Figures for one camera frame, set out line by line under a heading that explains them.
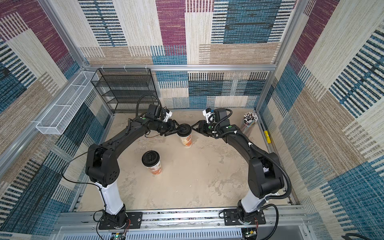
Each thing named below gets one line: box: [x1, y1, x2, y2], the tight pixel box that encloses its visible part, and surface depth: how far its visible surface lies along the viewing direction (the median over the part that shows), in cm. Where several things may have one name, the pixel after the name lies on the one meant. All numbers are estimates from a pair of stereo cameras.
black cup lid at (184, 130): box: [177, 123, 192, 137], surface depth 88 cm
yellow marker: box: [264, 130, 272, 144], surface depth 109 cm
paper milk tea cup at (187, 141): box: [176, 133, 193, 149], surface depth 93 cm
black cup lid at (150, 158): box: [141, 150, 160, 167], surface depth 77 cm
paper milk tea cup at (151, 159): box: [141, 150, 163, 175], surface depth 77 cm
